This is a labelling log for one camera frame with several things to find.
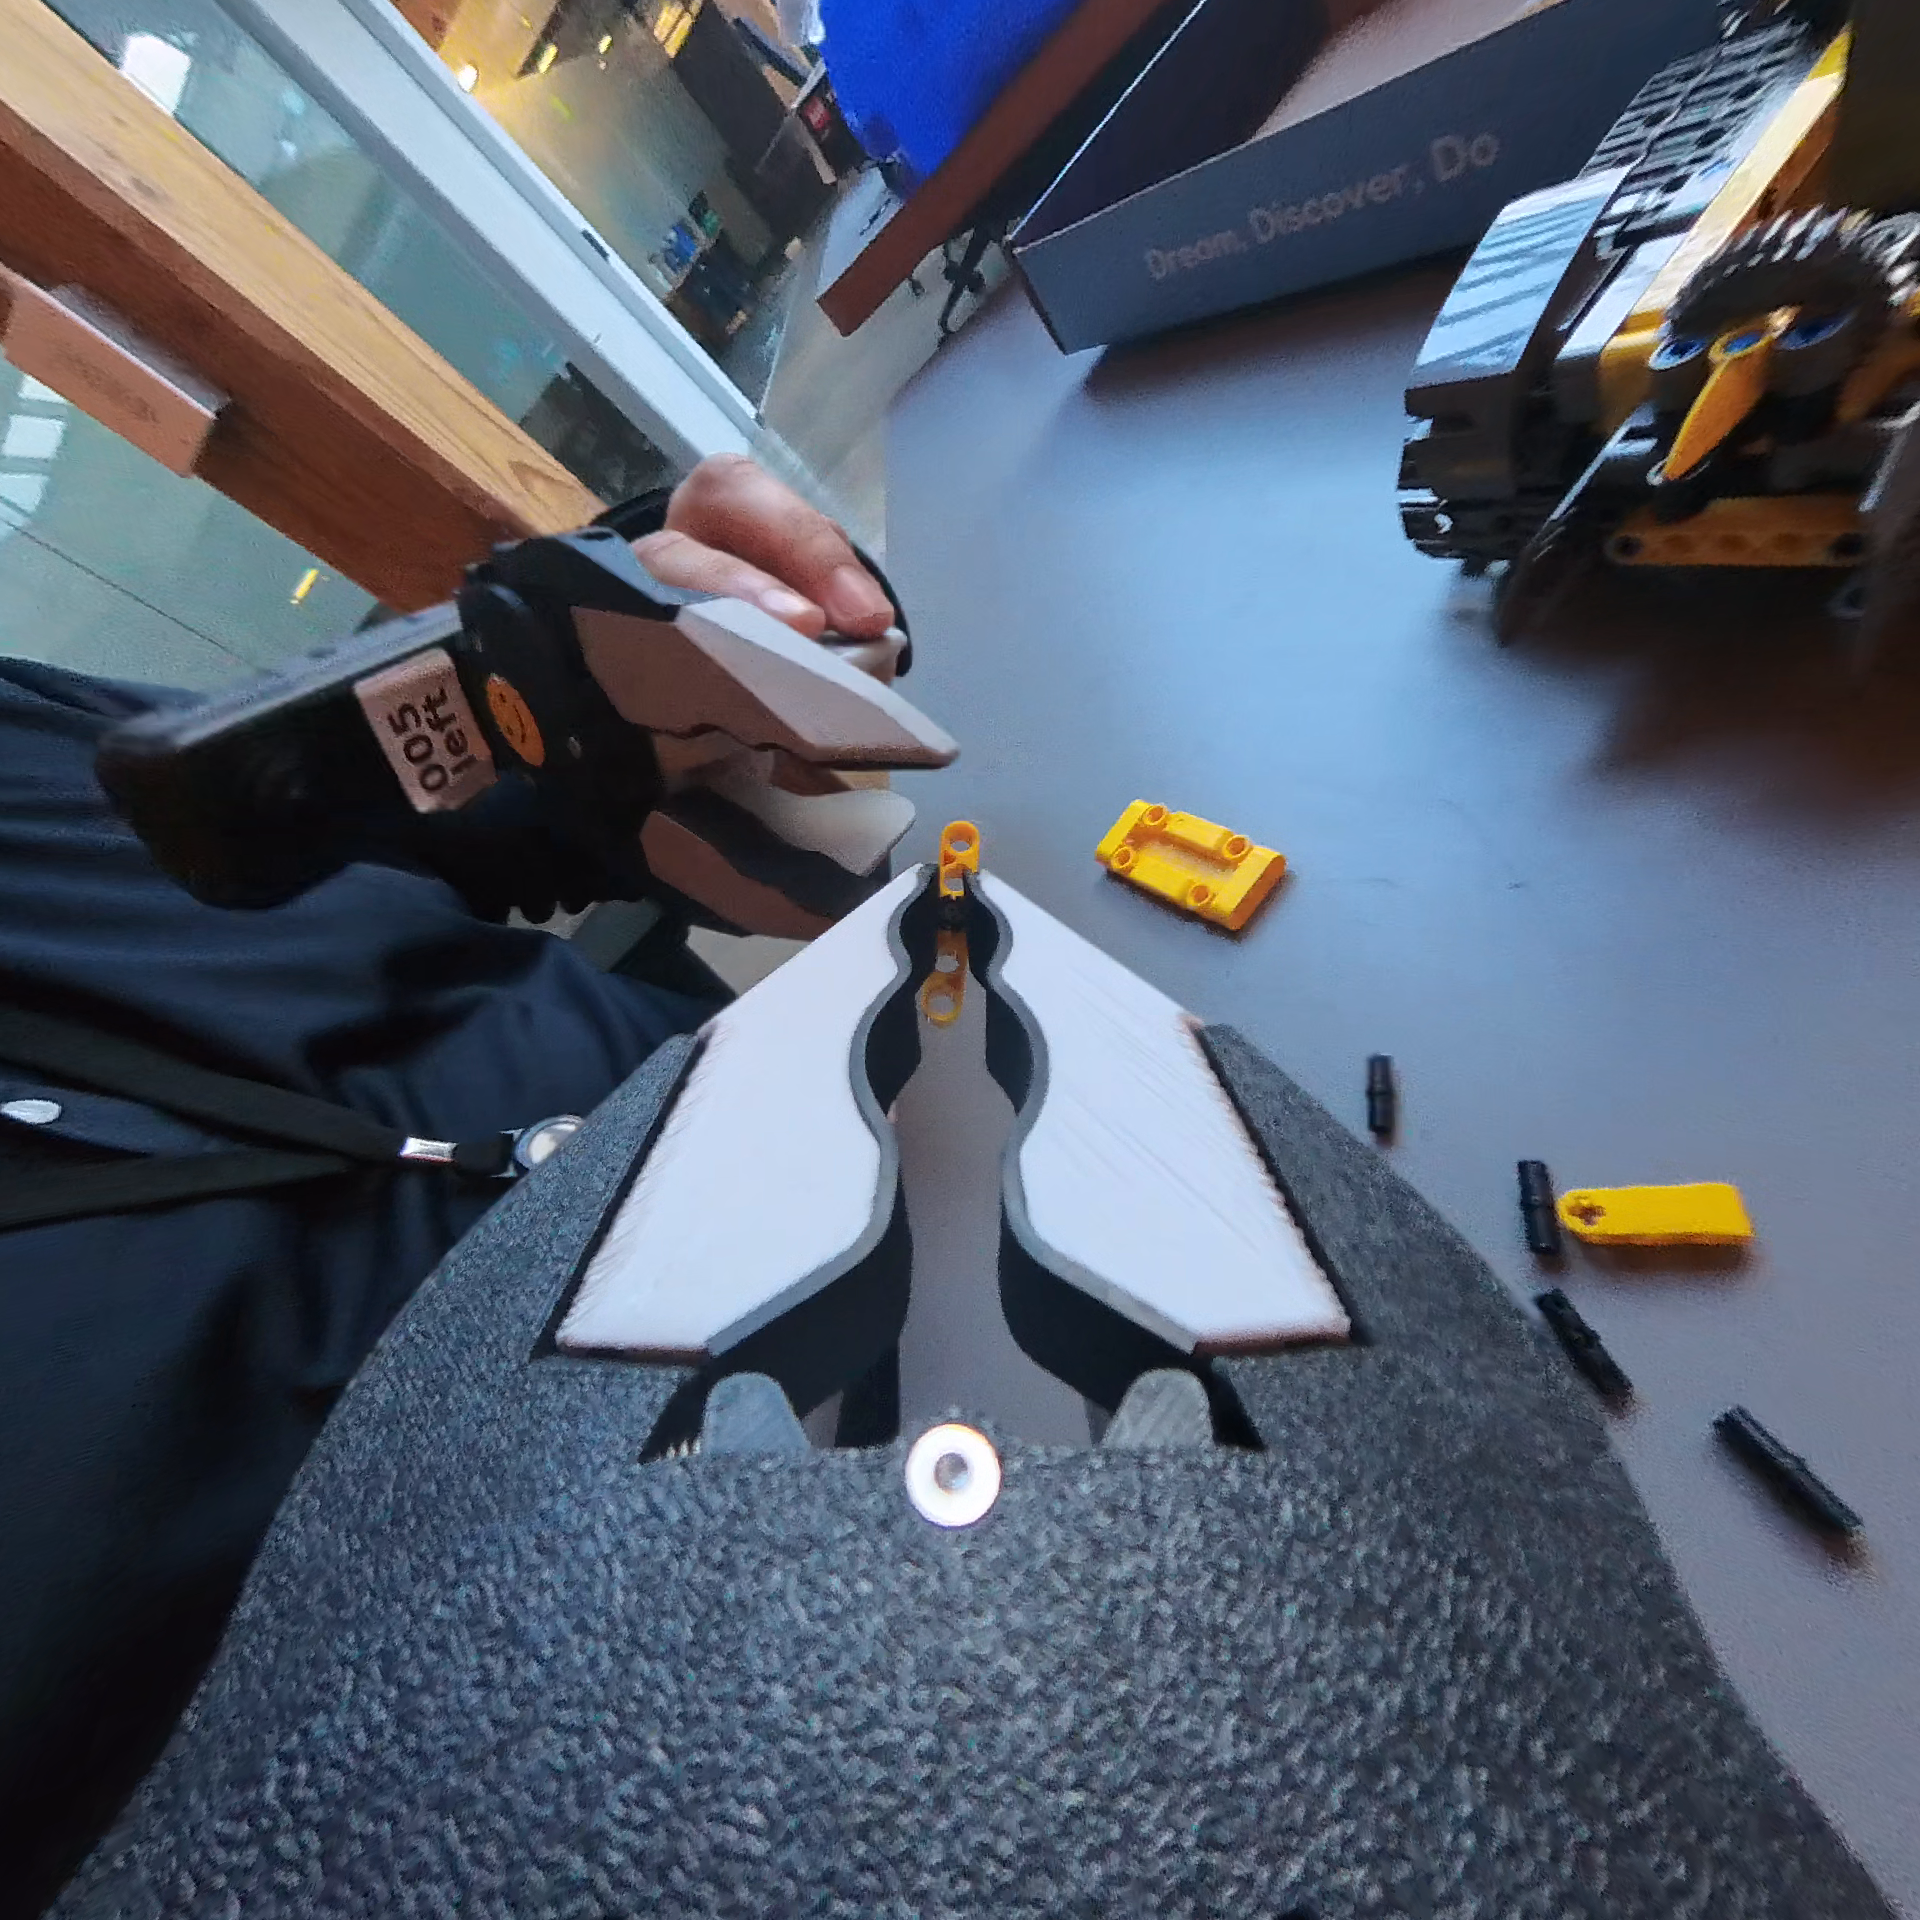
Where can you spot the navy box base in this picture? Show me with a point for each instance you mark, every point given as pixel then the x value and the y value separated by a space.
pixel 1321 224

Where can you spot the grey desk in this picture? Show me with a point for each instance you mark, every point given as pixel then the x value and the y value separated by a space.
pixel 1354 660

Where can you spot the person's left hand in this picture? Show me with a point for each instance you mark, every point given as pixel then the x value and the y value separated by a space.
pixel 765 533

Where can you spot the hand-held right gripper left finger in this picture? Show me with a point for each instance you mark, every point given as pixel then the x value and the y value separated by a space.
pixel 736 1201

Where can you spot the yellow thin toy liftarm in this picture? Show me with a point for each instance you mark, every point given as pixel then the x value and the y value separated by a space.
pixel 1666 1212

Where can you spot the yellow grey toy bulldozer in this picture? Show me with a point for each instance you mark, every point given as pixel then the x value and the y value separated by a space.
pixel 1681 333

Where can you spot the blue plastic bin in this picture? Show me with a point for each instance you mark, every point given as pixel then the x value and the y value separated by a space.
pixel 932 74

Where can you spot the wooden post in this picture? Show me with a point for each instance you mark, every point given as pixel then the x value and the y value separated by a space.
pixel 272 333

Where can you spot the yellow toy plate with holes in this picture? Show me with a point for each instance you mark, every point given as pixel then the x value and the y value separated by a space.
pixel 1193 864

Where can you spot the small yellow toy connector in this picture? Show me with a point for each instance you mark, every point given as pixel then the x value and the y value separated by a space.
pixel 956 856

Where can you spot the wooden table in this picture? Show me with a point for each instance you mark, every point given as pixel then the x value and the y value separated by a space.
pixel 961 197

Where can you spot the scattered black toy pins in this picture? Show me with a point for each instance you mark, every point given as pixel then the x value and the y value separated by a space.
pixel 1539 1205

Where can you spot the person's dark blue jacket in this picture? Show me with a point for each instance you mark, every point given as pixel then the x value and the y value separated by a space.
pixel 212 1410

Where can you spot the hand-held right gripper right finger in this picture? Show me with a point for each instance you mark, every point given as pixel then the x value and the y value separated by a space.
pixel 1187 1201

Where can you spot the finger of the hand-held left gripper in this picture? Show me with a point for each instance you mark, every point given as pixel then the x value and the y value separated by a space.
pixel 796 687
pixel 782 841

